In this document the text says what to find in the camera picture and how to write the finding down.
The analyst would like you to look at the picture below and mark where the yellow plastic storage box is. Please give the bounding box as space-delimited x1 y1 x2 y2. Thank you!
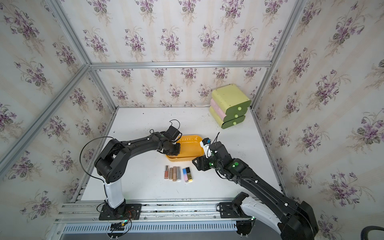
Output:
166 135 205 162

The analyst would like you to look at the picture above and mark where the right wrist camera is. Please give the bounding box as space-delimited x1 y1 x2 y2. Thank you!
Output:
200 138 212 159

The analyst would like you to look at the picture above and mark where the green pink drawer organizer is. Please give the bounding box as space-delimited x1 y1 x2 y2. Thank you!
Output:
209 84 251 129

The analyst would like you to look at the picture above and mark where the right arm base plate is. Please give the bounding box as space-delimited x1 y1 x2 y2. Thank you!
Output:
216 202 250 219

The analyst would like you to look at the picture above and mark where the tan lipstick tube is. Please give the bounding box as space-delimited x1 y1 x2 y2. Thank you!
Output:
172 167 178 182

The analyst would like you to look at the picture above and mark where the rose lip gloss tube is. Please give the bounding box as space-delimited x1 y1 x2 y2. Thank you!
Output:
164 165 170 179

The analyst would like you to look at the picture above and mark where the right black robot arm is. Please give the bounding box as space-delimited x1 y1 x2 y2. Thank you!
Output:
193 138 319 240

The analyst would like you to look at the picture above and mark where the black gold lipstick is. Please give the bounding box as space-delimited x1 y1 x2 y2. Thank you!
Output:
186 167 193 183

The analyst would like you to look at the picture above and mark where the silver lipstick tube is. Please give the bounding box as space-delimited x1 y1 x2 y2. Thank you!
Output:
176 167 181 181

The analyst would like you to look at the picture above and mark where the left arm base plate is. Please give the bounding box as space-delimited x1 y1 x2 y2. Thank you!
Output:
99 202 143 221

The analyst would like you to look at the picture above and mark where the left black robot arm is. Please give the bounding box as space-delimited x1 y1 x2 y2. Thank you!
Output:
95 126 183 211

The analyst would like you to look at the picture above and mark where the beige lipstick tube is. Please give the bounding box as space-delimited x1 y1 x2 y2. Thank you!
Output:
169 168 173 180

